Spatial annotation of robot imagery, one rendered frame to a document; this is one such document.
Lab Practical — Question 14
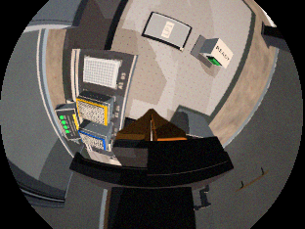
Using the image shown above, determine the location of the cream ready button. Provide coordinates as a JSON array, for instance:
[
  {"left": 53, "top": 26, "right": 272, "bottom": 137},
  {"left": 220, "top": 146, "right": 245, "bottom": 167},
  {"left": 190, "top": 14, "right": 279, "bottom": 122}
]
[{"left": 190, "top": 35, "right": 234, "bottom": 69}]

